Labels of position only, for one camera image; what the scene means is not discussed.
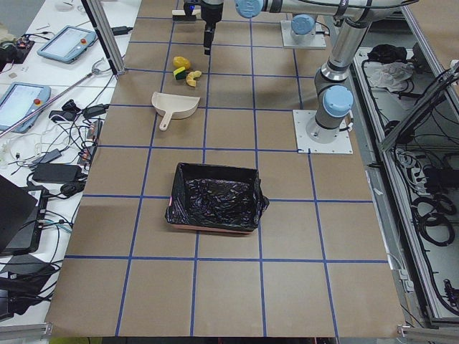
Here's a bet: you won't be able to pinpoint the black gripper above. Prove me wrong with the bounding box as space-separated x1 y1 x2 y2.
201 0 224 56

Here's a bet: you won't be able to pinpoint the yellow toy potato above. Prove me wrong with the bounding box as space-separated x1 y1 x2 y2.
173 56 191 70

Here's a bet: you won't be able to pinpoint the toy croissant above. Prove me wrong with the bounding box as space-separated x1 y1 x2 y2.
186 70 202 87

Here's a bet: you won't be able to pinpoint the yellow green sponge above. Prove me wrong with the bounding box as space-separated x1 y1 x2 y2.
173 67 187 80

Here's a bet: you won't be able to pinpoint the beige hand brush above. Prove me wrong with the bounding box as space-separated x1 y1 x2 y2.
171 9 201 22

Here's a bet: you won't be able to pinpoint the beige plastic dustpan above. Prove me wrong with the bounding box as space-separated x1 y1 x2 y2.
151 92 200 131

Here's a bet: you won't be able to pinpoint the bin with black bag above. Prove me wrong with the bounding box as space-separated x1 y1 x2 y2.
165 163 270 234

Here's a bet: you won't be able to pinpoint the metal grabber stick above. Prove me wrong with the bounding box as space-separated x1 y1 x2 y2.
1 60 125 137

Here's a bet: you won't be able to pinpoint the upper teach pendant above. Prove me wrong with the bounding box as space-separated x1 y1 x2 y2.
37 25 97 64

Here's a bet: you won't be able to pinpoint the teach pendant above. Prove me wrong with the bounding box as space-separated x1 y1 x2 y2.
37 25 97 64
1 82 51 131

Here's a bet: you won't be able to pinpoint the black power brick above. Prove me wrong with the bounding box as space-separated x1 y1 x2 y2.
32 163 83 183

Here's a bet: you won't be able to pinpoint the crumpled white cloth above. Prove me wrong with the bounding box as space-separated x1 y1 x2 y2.
369 62 415 92

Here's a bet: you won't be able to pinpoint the lower teach pendant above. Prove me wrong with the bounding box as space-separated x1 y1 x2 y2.
1 82 51 131

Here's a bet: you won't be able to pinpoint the black laptop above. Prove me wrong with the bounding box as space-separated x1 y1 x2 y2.
1 177 49 257

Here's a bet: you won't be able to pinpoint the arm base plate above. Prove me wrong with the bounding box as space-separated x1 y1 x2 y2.
293 110 353 155
280 20 326 50

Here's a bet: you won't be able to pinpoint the aluminium frame post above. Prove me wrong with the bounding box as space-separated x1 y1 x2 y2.
81 0 126 76

